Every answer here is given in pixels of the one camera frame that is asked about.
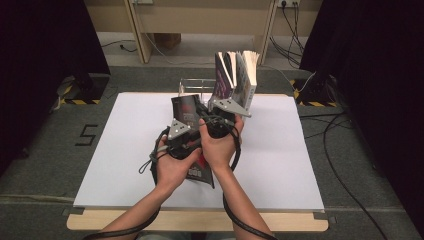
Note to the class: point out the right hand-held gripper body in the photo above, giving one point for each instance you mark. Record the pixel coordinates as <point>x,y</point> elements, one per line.
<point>220,126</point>

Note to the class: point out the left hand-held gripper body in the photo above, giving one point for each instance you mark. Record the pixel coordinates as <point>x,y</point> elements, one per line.
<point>181,145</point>

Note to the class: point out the dark brown magazine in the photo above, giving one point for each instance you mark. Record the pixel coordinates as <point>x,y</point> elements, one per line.
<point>185,108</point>

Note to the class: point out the clear acrylic book rack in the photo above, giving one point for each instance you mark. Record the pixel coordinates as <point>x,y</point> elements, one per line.
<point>196,85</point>

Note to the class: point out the white book with colourful squares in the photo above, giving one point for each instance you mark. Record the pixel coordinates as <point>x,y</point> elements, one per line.
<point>248,76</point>

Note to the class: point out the person's right hand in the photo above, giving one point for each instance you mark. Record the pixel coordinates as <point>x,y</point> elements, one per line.
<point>218,151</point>

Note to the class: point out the person's left hand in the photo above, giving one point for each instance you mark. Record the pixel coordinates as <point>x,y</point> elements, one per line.
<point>173,171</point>

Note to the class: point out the white table board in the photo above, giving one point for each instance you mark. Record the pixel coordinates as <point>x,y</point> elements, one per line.
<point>283,160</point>

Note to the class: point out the brown cardboard box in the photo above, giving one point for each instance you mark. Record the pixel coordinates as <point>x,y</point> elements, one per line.
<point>168,40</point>

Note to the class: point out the beige wooden desk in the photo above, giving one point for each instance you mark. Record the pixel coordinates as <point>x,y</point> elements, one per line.
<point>200,21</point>

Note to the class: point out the black stand base striped tape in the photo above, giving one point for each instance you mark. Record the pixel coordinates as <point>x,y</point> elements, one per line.
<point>86,91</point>
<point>315,95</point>

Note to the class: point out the black curtain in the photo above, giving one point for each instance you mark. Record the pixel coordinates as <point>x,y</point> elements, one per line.
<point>40,66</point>

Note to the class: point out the white book with green text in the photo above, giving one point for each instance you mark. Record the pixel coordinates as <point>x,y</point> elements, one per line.
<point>380,83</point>

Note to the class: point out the white wall socket with plugs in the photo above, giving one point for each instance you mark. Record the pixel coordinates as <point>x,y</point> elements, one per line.
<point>288,3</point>

